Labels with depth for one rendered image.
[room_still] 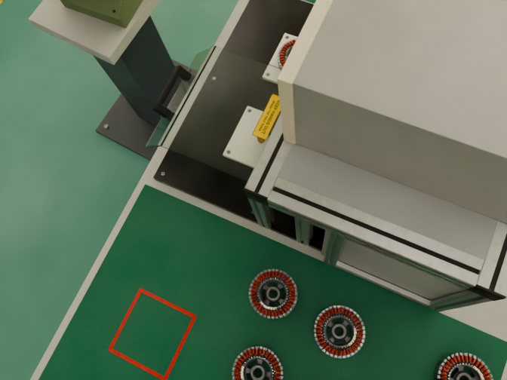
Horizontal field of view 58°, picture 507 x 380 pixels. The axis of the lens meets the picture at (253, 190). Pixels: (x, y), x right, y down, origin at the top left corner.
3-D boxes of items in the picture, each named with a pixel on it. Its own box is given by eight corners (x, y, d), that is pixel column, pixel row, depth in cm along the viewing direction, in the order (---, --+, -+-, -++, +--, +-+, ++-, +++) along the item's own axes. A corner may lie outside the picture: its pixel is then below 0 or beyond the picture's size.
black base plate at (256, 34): (155, 180, 121) (152, 177, 119) (257, -8, 136) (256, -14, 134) (322, 252, 111) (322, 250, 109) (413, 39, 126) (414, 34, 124)
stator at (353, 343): (306, 345, 105) (306, 346, 101) (323, 298, 107) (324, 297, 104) (354, 366, 102) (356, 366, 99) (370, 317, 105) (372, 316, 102)
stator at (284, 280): (260, 264, 111) (259, 262, 108) (304, 280, 109) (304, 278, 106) (243, 308, 109) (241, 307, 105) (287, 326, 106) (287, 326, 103)
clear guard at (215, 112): (145, 147, 96) (135, 135, 90) (198, 53, 102) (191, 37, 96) (290, 206, 89) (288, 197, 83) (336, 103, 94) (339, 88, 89)
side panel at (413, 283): (323, 262, 110) (330, 232, 80) (327, 250, 111) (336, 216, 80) (438, 312, 104) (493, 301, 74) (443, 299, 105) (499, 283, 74)
